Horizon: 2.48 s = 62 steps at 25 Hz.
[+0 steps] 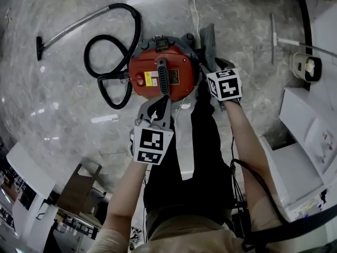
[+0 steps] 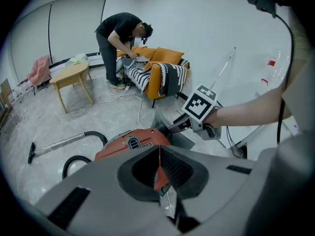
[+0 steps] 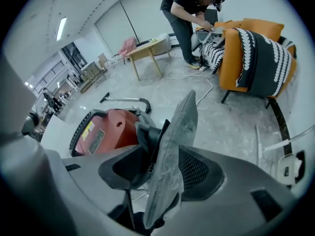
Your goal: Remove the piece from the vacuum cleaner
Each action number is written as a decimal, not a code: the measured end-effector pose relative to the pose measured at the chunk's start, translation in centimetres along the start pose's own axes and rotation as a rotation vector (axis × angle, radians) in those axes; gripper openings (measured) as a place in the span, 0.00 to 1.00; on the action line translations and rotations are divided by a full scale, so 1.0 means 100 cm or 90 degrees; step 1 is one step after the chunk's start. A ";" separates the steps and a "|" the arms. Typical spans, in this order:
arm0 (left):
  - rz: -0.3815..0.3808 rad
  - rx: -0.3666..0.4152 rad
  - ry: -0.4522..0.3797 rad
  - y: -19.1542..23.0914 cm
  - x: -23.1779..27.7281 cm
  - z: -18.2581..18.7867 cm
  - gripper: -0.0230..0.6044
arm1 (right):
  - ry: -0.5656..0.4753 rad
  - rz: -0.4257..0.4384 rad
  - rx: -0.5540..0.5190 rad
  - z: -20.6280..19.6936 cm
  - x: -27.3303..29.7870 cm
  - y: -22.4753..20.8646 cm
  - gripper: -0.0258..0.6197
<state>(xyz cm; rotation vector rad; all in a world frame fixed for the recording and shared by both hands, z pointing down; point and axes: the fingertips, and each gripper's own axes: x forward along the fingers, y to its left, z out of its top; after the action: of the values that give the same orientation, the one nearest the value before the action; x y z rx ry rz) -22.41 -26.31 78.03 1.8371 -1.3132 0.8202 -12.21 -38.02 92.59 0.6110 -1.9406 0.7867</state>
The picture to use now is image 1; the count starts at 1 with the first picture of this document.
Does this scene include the person in white shirt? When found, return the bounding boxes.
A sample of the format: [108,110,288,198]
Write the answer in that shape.
[86,193,291,253]

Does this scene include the dark grey open cabinet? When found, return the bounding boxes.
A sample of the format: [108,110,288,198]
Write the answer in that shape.
[56,163,111,222]

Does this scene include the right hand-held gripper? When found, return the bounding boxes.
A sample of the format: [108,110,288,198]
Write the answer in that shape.
[206,58,242,112]

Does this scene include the white long-handled floor squeegee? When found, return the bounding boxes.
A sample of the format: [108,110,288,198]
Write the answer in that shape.
[270,13,337,65]

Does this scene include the white trash bin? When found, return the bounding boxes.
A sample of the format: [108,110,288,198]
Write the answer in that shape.
[289,51,323,84]

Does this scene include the white appliance box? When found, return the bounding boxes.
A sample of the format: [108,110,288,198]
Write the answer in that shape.
[278,86,337,183]

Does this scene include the black vacuum hose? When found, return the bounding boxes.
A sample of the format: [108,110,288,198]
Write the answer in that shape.
[83,3,142,111]

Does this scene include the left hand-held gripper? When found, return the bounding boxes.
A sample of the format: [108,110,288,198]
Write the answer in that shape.
[133,95,175,166]

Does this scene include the person's left forearm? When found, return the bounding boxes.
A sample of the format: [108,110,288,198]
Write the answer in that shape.
[104,161,154,232]

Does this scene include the person's black trousers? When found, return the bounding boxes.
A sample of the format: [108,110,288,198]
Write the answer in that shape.
[143,79,237,216]

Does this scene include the white desk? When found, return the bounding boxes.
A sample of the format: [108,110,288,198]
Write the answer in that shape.
[5,142,58,251]

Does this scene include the black cable bundle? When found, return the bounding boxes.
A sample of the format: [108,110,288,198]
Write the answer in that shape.
[230,130,288,250]

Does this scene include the white power cable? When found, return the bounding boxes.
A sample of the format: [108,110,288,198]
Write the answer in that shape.
[173,0,203,121]

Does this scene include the metal vacuum wand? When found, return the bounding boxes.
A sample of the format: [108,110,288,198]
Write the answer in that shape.
[35,5,112,62]

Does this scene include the person's right forearm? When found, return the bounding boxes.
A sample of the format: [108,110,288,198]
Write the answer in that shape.
[223,100,284,232]

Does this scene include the red vacuum cleaner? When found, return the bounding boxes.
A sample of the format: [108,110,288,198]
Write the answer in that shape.
[127,34,201,103]

